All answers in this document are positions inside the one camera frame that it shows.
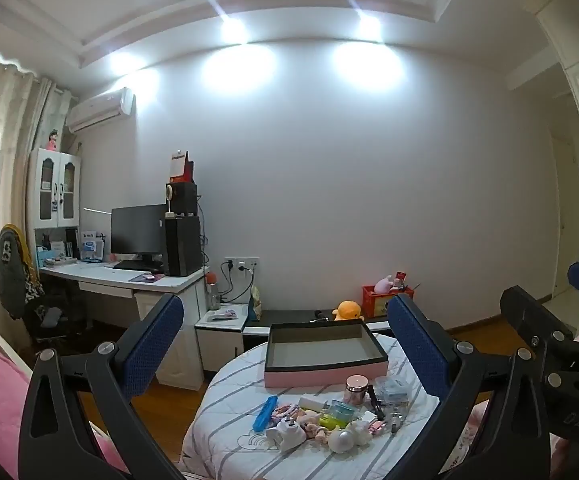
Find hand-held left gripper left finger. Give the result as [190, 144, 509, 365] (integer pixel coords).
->
[18, 292, 185, 480]

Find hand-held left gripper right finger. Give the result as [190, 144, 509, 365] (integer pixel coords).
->
[387, 292, 553, 480]

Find clear plastic packet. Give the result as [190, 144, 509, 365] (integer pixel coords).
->
[373, 377, 410, 406]

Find small black items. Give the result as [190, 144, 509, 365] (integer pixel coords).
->
[367, 384, 386, 421]

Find rose gold jar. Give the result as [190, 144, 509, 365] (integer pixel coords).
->
[345, 375, 369, 406]

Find pink storage box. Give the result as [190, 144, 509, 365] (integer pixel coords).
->
[263, 321, 389, 389]

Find white astronaut figurine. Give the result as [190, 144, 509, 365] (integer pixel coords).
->
[329, 422, 370, 458]

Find blue highlighter pen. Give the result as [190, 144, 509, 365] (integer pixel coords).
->
[252, 395, 278, 432]

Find pink pig toy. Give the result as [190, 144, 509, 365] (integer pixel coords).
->
[297, 410, 330, 443]

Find pink hair clips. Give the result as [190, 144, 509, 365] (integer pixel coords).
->
[272, 403, 300, 423]

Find white plastic toy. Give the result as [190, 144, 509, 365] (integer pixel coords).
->
[265, 419, 306, 455]

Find red plastic crate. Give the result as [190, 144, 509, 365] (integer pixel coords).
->
[362, 284, 414, 318]

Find white bedside cabinet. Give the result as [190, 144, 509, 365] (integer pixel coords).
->
[194, 302, 252, 386]

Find orange octopus plush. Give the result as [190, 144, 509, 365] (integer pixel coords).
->
[332, 301, 365, 323]

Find red cap water bottle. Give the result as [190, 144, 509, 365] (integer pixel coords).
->
[206, 272, 221, 311]

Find black keyboard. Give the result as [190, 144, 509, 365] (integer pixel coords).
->
[113, 259, 162, 272]

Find white desk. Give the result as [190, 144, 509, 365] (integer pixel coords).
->
[36, 260, 211, 388]

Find black office chair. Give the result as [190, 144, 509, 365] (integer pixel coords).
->
[22, 290, 95, 346]

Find black computer tower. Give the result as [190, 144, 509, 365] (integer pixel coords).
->
[164, 216, 204, 277]

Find blue white box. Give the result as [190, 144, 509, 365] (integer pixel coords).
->
[80, 230, 106, 263]

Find black computer monitor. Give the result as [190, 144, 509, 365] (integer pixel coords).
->
[110, 204, 169, 261]

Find low black top bench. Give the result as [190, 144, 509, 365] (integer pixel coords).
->
[243, 305, 395, 351]

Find black speaker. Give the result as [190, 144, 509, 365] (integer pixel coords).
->
[165, 182, 198, 218]

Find white glass door cabinet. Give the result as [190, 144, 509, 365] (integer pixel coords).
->
[28, 148, 82, 229]

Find grey hanging jacket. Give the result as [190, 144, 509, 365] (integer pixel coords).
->
[0, 225, 45, 321]

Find red desk calendar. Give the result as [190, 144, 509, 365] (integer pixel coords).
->
[169, 150, 195, 186]

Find white air conditioner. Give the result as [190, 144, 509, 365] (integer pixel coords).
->
[65, 87, 136, 134]

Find black power cable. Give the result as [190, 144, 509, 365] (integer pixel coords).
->
[219, 260, 257, 306]

